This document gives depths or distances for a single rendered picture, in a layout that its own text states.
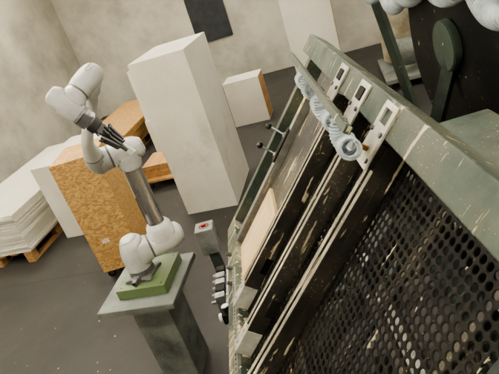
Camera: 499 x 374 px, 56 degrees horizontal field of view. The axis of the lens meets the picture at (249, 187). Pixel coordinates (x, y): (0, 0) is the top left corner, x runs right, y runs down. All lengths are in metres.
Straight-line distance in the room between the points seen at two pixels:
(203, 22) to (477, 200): 9.93
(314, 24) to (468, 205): 5.15
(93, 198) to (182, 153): 1.12
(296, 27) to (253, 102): 1.90
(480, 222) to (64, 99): 1.74
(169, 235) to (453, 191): 2.12
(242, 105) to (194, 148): 2.71
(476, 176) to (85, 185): 3.78
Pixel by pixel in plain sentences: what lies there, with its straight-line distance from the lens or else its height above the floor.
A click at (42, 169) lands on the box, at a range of 5.80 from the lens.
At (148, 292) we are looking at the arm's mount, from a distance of 2.90.
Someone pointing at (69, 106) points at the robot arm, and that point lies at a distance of 2.18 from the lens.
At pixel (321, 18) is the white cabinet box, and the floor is 1.44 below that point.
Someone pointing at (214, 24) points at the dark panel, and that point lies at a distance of 10.61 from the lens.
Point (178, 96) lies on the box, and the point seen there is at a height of 1.32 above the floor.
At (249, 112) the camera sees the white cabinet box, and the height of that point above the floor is 0.19.
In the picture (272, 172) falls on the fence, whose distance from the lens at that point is 2.57.
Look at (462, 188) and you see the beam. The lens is 0.96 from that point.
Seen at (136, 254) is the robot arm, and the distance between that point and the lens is 2.87.
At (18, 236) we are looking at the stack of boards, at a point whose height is 0.37.
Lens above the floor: 2.31
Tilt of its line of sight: 25 degrees down
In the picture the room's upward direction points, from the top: 19 degrees counter-clockwise
